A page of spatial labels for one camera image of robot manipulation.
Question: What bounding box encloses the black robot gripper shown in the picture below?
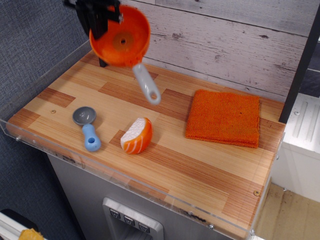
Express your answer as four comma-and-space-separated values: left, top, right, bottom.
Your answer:
63, 0, 123, 40

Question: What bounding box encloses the blue spoon grey bowl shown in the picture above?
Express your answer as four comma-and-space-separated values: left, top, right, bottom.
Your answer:
72, 106, 102, 152

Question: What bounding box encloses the clear acrylic table guard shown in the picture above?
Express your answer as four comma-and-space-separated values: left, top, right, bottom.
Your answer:
0, 37, 285, 238

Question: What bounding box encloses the toy salmon sushi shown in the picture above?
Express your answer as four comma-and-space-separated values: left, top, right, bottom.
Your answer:
120, 117, 153, 155

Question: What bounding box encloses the orange folded cloth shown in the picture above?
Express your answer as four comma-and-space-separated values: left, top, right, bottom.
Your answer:
185, 89, 260, 148

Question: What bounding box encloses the grey cabinet with dispenser panel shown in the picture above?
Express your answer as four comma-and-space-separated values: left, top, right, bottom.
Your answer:
48, 155, 228, 240

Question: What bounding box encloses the yellow object bottom left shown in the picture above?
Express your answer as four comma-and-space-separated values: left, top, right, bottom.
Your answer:
18, 228, 45, 240

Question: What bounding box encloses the white side unit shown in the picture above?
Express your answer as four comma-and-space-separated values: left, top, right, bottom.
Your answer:
271, 93, 320, 202

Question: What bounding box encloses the black left vertical post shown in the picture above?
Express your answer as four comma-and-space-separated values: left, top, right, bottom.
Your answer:
98, 57, 108, 68

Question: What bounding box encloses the black vertical post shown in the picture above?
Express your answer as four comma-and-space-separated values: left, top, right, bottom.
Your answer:
278, 6, 320, 124
98, 57, 108, 68

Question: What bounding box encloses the black right vertical post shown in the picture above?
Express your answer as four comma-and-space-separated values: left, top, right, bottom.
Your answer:
278, 6, 320, 124

